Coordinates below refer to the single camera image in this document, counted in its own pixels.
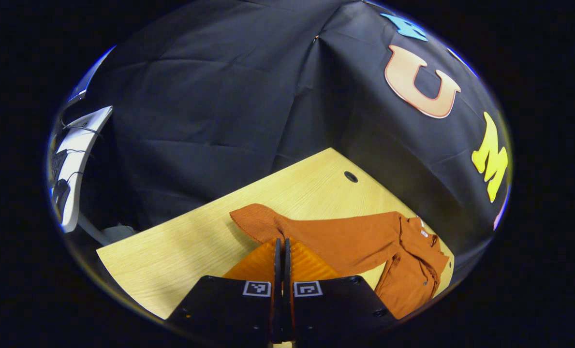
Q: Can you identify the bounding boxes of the white side table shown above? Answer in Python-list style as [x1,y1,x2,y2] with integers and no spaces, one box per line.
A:
[50,105,114,233]

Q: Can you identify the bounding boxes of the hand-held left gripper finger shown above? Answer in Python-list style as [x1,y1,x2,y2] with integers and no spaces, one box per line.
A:
[164,237,283,344]
[283,237,399,344]

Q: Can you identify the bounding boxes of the dark device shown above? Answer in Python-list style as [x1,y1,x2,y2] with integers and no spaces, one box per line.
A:
[52,178,71,216]

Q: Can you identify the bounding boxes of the orange button shirt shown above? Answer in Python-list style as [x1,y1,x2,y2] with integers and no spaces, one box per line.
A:
[229,203,450,320]

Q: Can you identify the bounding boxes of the black backdrop cloth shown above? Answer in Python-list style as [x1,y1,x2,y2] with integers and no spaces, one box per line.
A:
[72,0,513,252]

